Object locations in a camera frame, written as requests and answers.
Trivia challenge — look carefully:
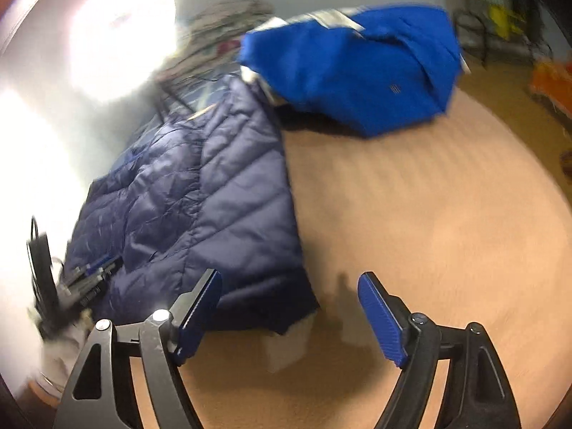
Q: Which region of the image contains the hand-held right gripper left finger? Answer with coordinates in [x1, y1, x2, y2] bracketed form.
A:
[53, 268, 223, 429]

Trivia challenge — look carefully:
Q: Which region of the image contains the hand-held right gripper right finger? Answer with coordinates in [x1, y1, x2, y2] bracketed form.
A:
[357, 271, 523, 429]

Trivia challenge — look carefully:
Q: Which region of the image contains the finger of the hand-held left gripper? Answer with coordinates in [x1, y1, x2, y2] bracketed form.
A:
[79, 258, 124, 307]
[61, 254, 115, 290]

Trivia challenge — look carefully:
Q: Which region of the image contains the navy puffer jacket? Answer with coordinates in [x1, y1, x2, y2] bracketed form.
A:
[65, 74, 320, 336]

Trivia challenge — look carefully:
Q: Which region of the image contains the black metal clothes rack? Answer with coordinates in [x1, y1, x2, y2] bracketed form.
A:
[453, 9, 491, 69]

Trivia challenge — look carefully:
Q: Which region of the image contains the black light tripod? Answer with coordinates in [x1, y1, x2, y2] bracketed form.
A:
[154, 78, 188, 119]

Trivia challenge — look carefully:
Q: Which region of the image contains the bright blue jacket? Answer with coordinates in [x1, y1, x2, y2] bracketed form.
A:
[239, 4, 463, 138]

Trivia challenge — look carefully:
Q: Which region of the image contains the folded floral quilt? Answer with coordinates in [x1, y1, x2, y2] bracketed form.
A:
[156, 0, 275, 85]

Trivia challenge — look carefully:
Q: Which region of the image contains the orange table cloth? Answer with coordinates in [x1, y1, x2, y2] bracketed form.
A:
[529, 63, 572, 118]

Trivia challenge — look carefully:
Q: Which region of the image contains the yellow plastic crate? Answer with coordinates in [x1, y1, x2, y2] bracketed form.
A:
[487, 4, 524, 39]

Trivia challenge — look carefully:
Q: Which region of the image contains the ring light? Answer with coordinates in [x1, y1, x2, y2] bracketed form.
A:
[67, 0, 177, 103]

